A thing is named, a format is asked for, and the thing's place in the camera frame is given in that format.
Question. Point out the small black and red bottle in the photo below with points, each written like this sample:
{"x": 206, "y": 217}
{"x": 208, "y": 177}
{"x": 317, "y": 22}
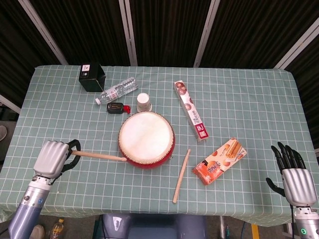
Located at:
{"x": 118, "y": 108}

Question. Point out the red drum with white skin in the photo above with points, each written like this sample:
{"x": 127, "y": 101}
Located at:
{"x": 146, "y": 139}

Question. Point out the black cardboard box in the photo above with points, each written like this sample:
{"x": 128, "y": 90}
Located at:
{"x": 91, "y": 77}

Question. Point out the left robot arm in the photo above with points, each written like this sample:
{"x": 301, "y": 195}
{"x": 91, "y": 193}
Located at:
{"x": 28, "y": 209}

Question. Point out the grey shoe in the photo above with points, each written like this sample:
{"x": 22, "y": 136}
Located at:
{"x": 2, "y": 132}

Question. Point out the green grid tablecloth table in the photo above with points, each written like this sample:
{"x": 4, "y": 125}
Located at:
{"x": 239, "y": 104}

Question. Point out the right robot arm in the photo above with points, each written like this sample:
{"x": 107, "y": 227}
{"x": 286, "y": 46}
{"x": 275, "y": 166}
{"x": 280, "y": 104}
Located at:
{"x": 305, "y": 222}

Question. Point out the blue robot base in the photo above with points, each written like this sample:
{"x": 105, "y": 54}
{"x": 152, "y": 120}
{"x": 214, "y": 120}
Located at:
{"x": 154, "y": 226}

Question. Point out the beige shoe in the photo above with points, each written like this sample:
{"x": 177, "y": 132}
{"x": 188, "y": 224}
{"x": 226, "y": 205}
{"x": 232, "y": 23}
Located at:
{"x": 38, "y": 231}

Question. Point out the white paper cup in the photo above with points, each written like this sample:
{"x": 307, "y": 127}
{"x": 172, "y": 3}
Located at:
{"x": 143, "y": 102}

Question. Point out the long foil wrap box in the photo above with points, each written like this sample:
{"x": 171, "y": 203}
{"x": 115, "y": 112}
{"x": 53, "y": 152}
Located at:
{"x": 190, "y": 110}

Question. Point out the clear plastic water bottle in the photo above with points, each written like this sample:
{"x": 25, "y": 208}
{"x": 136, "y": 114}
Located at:
{"x": 117, "y": 90}

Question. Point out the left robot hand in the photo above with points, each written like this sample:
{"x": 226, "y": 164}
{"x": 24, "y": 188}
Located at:
{"x": 52, "y": 159}

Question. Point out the wooden drumstick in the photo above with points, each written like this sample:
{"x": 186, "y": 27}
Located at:
{"x": 181, "y": 176}
{"x": 99, "y": 156}

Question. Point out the yellow drink bottle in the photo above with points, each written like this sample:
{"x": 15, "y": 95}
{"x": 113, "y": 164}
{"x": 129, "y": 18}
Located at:
{"x": 57, "y": 228}

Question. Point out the orange biscuit box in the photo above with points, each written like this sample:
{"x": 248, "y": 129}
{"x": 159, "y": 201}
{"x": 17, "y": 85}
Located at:
{"x": 219, "y": 161}

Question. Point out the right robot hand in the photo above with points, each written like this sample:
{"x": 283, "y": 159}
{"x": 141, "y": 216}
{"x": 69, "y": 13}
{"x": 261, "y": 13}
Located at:
{"x": 296, "y": 186}

